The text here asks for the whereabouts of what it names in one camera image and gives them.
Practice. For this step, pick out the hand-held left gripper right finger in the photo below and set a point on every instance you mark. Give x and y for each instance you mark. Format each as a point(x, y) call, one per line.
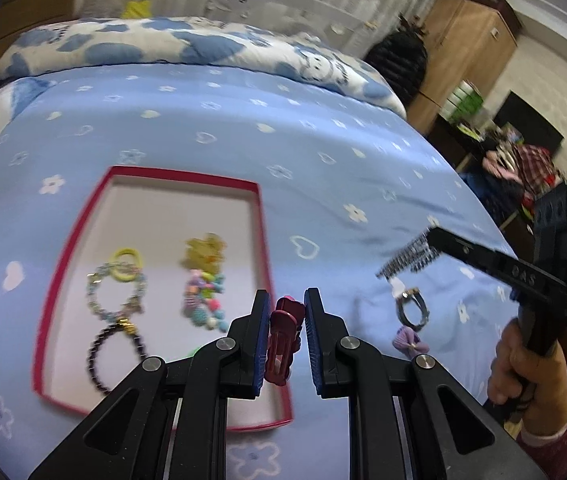
point(313, 345)

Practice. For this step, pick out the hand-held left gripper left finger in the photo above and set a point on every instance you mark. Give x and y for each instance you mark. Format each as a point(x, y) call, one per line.
point(262, 340)

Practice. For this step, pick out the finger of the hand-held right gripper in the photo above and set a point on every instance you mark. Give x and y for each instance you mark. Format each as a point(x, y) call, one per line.
point(493, 262)

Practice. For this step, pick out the pink hair clip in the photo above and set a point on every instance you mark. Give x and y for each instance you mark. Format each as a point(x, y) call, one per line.
point(283, 340)

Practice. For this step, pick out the yellow hair claw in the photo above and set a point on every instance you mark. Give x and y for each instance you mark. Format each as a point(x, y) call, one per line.
point(203, 252)

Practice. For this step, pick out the red shallow cardboard box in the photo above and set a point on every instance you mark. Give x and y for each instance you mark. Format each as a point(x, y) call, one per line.
point(173, 220)

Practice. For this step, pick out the person's right forearm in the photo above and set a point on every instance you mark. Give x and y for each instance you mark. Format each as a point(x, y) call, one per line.
point(563, 440)

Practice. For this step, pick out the person's right hand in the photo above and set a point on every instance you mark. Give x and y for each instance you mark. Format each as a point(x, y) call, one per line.
point(523, 385)

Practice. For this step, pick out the pile of clothes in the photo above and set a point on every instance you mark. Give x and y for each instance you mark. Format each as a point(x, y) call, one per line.
point(528, 170)

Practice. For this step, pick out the dark wrist watch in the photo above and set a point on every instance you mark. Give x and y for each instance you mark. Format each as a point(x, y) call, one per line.
point(403, 317)

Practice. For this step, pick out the purple bow hair clip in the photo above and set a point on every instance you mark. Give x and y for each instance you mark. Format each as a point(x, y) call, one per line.
point(408, 340)

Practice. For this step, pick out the black flat screen monitor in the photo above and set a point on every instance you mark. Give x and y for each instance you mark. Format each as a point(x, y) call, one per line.
point(528, 120)

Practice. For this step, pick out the black desk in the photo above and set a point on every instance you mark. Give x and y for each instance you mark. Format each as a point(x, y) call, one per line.
point(451, 142)

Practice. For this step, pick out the stack of green boxes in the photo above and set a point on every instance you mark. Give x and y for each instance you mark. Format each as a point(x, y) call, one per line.
point(463, 100)

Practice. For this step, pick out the black puffer jacket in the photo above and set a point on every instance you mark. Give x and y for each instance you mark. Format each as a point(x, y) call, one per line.
point(396, 67)

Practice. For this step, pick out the wooden wardrobe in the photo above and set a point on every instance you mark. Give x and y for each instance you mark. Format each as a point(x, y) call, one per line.
point(463, 45)

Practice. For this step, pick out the dark box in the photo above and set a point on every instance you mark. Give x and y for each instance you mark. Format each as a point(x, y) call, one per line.
point(488, 2)

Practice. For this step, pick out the dark coat rack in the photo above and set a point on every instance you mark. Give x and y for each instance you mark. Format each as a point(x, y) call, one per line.
point(411, 24)

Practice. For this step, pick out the blue and white cartoon quilt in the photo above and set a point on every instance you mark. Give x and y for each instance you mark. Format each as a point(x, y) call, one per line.
point(163, 45)

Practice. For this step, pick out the yellow plush toy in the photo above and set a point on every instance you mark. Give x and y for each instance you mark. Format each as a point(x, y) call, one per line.
point(137, 10)

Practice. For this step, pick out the grey bed guard rail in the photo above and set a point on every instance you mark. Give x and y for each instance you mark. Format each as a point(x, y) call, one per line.
point(263, 5)

